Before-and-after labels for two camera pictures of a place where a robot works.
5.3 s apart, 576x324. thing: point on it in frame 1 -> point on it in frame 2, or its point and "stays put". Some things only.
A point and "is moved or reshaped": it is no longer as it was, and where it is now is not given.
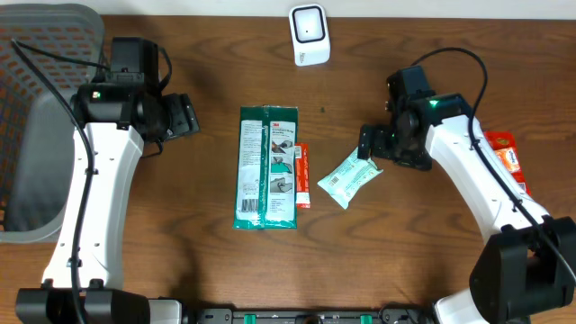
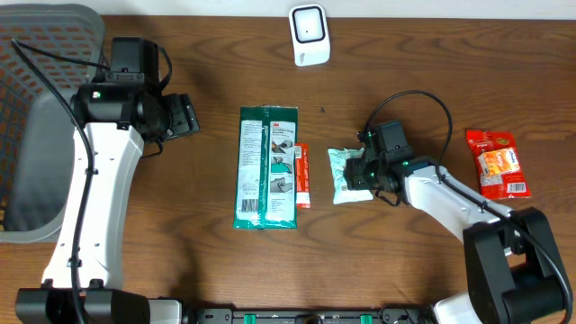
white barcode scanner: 310,34 stays put
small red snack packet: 302,175 stays put
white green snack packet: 266,167 stays put
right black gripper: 372,142 -> 354,174
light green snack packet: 348,177 is moved or reshaped
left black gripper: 183,116 stays put
